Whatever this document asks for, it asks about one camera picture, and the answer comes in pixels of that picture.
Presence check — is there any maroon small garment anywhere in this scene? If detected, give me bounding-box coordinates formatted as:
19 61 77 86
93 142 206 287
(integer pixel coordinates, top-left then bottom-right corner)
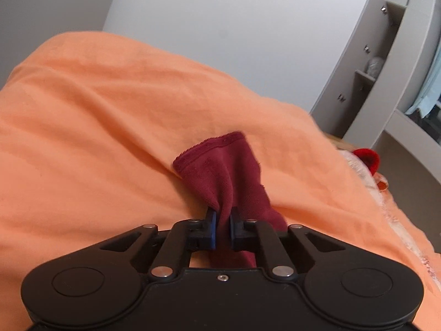
172 131 289 268

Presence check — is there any grey wardrobe cabinet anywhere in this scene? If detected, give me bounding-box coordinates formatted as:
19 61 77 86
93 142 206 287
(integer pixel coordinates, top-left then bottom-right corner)
310 0 441 150

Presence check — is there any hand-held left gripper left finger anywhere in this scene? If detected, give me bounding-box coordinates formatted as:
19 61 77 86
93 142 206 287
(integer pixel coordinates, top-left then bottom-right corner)
99 207 217 281

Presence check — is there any clear glass ornament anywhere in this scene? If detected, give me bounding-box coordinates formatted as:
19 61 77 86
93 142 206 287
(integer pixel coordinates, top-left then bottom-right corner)
366 56 385 76

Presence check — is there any orange blanket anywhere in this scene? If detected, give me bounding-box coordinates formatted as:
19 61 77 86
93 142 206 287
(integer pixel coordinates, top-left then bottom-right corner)
0 32 435 331

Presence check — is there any light blue curtain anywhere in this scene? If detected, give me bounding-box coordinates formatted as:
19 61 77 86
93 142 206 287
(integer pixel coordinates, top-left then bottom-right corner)
405 38 441 116

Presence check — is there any red cloth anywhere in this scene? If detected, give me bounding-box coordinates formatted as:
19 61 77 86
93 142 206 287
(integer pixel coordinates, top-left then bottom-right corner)
352 148 380 174

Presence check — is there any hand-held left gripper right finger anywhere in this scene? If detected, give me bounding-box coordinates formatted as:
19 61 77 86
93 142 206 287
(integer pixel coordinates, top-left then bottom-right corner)
229 207 346 282

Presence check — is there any window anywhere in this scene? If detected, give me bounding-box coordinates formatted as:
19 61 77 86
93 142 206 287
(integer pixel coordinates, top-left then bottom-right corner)
415 100 441 139

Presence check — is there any grey window ledge desk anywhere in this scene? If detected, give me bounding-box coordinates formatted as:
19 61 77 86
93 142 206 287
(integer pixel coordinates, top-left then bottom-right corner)
374 110 441 167

